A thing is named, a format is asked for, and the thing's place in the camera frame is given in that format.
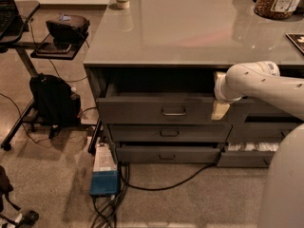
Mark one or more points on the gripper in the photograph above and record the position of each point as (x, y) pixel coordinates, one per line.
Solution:
(220, 89)

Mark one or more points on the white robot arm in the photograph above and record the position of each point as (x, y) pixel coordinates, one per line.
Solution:
(282, 204)

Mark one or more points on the grey right top drawer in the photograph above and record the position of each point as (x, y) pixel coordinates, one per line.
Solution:
(252, 107)

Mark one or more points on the grey right middle drawer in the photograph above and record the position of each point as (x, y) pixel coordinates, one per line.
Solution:
(260, 132)

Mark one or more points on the grey right bottom drawer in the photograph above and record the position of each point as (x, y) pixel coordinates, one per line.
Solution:
(247, 154)

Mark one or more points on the grey left middle drawer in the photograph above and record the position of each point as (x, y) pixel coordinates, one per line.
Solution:
(169, 133)

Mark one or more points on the grey cabinet counter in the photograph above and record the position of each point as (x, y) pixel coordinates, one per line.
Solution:
(172, 46)

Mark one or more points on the dark book on counter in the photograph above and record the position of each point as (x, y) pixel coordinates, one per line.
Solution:
(298, 40)

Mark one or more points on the jar of brown snacks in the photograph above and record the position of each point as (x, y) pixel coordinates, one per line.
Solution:
(276, 9)

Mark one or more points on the blue and white box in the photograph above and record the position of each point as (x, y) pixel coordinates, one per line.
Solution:
(105, 177)

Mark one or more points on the black backpack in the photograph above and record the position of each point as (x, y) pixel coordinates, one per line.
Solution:
(58, 104)

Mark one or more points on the black device on tray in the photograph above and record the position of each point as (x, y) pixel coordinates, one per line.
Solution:
(66, 27)

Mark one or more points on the black side tray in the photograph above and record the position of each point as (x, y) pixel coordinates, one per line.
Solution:
(52, 48)

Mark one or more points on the black laptop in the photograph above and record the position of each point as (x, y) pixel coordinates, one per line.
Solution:
(8, 12)

